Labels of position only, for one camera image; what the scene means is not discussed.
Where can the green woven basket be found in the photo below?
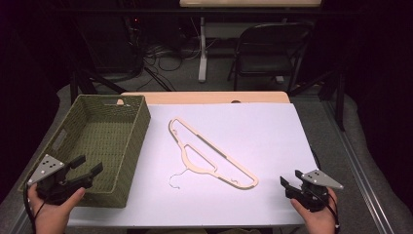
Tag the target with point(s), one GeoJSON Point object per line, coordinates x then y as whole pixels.
{"type": "Point", "coordinates": [97, 146]}

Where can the beige plastic hanger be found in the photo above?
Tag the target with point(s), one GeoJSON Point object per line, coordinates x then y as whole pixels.
{"type": "Point", "coordinates": [198, 169]}

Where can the metal floor rail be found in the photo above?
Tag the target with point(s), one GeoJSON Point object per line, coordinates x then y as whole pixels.
{"type": "Point", "coordinates": [360, 175]}

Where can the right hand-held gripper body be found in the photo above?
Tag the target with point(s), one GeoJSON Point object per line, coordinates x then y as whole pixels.
{"type": "Point", "coordinates": [313, 196]}

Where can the black folding chair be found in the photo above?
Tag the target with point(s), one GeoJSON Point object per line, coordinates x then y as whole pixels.
{"type": "Point", "coordinates": [269, 48]}

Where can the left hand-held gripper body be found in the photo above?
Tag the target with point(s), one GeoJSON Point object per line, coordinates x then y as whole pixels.
{"type": "Point", "coordinates": [55, 187]}

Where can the light wooden table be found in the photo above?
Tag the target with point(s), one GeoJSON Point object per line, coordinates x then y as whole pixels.
{"type": "Point", "coordinates": [201, 97]}

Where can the person's right hand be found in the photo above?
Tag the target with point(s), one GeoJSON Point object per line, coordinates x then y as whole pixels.
{"type": "Point", "coordinates": [316, 221]}

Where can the white-legged desk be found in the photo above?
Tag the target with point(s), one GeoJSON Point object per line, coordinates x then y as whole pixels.
{"type": "Point", "coordinates": [203, 58]}

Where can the black metal stand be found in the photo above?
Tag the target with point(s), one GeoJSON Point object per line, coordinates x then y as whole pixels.
{"type": "Point", "coordinates": [84, 81]}
{"type": "Point", "coordinates": [339, 97]}

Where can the person's left hand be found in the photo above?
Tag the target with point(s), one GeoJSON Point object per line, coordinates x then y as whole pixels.
{"type": "Point", "coordinates": [53, 214]}

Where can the white table mat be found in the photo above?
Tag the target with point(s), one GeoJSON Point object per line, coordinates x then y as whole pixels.
{"type": "Point", "coordinates": [253, 139]}

